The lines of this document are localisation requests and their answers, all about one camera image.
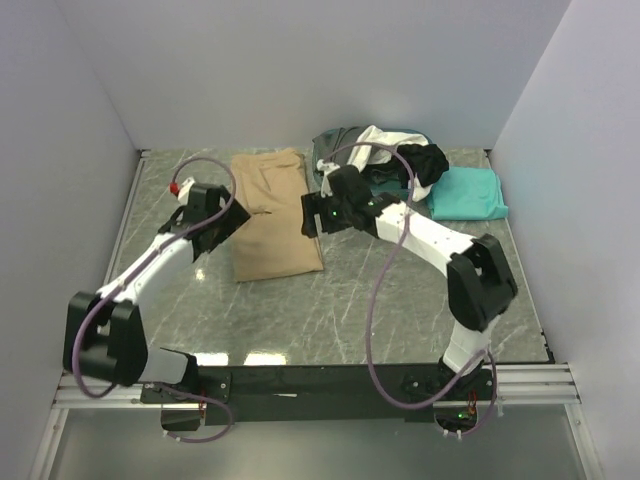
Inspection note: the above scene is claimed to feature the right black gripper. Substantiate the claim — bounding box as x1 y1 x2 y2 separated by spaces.
300 191 352 240

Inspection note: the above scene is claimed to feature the tan t shirt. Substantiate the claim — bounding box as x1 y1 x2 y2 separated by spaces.
231 148 324 282

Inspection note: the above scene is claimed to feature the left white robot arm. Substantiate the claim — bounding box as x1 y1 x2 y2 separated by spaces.
62 181 250 402

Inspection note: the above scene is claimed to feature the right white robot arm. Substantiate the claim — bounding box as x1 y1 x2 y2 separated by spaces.
301 166 518 407

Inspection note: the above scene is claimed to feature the grey t shirt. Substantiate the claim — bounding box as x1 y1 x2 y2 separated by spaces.
312 126 365 172

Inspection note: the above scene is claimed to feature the white t shirt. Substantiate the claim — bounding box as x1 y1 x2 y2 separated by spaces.
345 125 436 202

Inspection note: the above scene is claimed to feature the teal plastic basket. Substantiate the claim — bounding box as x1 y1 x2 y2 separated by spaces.
312 125 449 201

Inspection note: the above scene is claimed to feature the black t shirt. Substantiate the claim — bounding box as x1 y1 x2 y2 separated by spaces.
363 144 449 191

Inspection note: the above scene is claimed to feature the folded teal t shirt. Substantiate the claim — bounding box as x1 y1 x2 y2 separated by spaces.
426 166 509 221

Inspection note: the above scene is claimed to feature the black base beam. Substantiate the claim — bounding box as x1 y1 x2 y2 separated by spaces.
140 365 495 431

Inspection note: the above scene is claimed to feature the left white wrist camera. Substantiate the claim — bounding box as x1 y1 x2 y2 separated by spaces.
169 177 196 205

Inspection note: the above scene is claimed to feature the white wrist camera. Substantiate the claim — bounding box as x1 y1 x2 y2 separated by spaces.
316 159 340 197
169 177 196 205

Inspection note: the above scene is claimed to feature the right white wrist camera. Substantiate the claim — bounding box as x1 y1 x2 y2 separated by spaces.
316 159 340 197

